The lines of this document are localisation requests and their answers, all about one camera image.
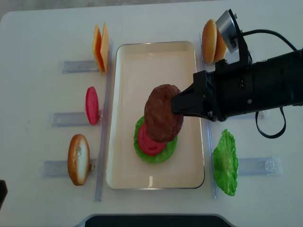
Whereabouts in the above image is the black cable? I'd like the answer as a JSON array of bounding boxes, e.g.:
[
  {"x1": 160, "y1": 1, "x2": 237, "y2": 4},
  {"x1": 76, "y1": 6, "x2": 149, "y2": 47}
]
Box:
[{"x1": 240, "y1": 29, "x2": 298, "y2": 139}]

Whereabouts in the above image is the black object at left edge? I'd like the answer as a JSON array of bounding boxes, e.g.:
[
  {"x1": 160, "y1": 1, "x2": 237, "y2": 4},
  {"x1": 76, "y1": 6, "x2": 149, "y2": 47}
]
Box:
[{"x1": 0, "y1": 180, "x2": 8, "y2": 209}]

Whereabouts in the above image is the clear cheese holder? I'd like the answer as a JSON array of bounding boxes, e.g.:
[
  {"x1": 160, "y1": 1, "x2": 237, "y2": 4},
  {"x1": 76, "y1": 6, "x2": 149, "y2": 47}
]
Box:
[{"x1": 59, "y1": 60, "x2": 99, "y2": 74}]

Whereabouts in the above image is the green lettuce leaf in holder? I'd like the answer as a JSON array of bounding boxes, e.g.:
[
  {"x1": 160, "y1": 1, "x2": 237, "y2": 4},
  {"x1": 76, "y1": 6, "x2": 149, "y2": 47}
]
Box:
[{"x1": 213, "y1": 129, "x2": 239, "y2": 196}]

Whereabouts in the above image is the brown meat patty front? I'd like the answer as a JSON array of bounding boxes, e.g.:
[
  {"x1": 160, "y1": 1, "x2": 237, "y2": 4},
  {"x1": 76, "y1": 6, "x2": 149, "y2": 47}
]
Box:
[{"x1": 144, "y1": 84, "x2": 183, "y2": 143}]

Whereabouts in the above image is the clear bread holder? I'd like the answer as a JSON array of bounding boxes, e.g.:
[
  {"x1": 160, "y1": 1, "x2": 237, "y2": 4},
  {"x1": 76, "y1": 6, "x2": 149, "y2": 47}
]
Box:
[{"x1": 40, "y1": 158, "x2": 97, "y2": 178}]

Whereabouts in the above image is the clear lettuce holder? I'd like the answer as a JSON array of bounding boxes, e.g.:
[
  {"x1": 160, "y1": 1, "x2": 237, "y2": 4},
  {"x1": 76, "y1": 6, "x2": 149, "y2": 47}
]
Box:
[{"x1": 238, "y1": 156, "x2": 283, "y2": 176}]

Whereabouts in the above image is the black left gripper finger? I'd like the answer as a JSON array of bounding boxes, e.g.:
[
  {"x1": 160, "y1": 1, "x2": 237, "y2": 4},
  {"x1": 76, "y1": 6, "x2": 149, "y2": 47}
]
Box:
[{"x1": 171, "y1": 85, "x2": 212, "y2": 120}]

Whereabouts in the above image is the clear tomato holder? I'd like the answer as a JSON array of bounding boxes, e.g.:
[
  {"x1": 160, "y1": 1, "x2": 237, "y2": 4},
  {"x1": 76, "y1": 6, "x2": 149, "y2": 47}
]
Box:
[{"x1": 47, "y1": 112, "x2": 91, "y2": 128}]

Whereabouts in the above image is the clear right acrylic rack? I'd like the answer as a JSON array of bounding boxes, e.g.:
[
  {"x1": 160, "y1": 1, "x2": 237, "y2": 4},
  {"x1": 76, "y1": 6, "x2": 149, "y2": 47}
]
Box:
[{"x1": 199, "y1": 32, "x2": 217, "y2": 200}]

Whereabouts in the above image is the golden bun slice in rack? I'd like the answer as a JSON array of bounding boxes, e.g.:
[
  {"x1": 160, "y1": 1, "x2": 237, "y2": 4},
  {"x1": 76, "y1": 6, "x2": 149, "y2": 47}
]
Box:
[{"x1": 202, "y1": 19, "x2": 217, "y2": 64}]

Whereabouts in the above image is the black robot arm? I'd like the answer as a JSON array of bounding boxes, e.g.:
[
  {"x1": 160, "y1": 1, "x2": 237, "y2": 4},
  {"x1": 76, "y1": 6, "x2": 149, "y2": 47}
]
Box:
[{"x1": 171, "y1": 50, "x2": 303, "y2": 122}]

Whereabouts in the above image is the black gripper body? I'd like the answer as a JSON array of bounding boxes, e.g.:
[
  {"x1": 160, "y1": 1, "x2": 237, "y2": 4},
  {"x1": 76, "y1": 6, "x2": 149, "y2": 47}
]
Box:
[{"x1": 193, "y1": 59, "x2": 255, "y2": 122}]

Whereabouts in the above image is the orange cheese slice left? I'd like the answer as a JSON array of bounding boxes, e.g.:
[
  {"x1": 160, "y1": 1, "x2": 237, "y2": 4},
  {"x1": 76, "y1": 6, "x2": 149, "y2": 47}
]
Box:
[{"x1": 92, "y1": 25, "x2": 104, "y2": 75}]

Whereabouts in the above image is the yellow cheese slice right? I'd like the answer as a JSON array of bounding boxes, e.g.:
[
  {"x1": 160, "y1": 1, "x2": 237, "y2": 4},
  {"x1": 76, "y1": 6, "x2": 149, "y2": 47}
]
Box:
[{"x1": 100, "y1": 22, "x2": 110, "y2": 74}]

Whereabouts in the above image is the white bread slice in holder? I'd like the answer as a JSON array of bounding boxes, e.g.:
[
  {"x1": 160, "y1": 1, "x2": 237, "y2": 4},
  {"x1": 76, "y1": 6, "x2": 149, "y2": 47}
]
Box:
[{"x1": 67, "y1": 134, "x2": 90, "y2": 186}]

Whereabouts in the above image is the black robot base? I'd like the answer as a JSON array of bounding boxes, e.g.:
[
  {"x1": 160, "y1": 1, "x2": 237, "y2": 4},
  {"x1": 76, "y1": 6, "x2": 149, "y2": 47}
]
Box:
[{"x1": 85, "y1": 215, "x2": 230, "y2": 227}]

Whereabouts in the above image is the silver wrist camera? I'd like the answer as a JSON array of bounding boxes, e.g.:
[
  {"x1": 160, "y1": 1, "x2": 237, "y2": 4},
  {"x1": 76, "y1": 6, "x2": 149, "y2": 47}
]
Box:
[{"x1": 216, "y1": 9, "x2": 239, "y2": 53}]

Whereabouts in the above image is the red tomato slice on tray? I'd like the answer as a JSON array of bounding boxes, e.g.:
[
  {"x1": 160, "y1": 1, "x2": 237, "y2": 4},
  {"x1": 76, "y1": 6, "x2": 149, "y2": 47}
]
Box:
[{"x1": 138, "y1": 122, "x2": 167, "y2": 156}]

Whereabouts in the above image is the clear acrylic rack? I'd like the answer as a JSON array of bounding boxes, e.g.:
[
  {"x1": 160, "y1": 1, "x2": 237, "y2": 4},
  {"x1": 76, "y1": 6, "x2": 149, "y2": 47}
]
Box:
[
  {"x1": 199, "y1": 32, "x2": 217, "y2": 200},
  {"x1": 95, "y1": 38, "x2": 114, "y2": 202}
]

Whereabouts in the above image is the red tomato slice in holder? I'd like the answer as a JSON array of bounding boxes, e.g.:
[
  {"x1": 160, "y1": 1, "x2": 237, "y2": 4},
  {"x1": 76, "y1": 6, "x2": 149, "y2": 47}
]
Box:
[{"x1": 86, "y1": 87, "x2": 99, "y2": 125}]

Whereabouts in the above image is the clear left acrylic rack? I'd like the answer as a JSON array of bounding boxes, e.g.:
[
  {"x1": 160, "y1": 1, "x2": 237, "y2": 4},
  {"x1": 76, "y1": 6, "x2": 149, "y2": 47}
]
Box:
[{"x1": 95, "y1": 38, "x2": 114, "y2": 202}]

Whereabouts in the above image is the cream rectangular tray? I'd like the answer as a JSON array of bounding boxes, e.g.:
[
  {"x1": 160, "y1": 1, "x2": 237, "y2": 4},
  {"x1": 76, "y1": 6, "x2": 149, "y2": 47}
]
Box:
[{"x1": 106, "y1": 41, "x2": 205, "y2": 189}]

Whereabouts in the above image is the green lettuce leaf on tray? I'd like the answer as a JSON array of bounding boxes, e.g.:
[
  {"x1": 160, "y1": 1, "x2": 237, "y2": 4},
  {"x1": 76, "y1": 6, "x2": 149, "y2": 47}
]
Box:
[{"x1": 134, "y1": 117, "x2": 178, "y2": 164}]

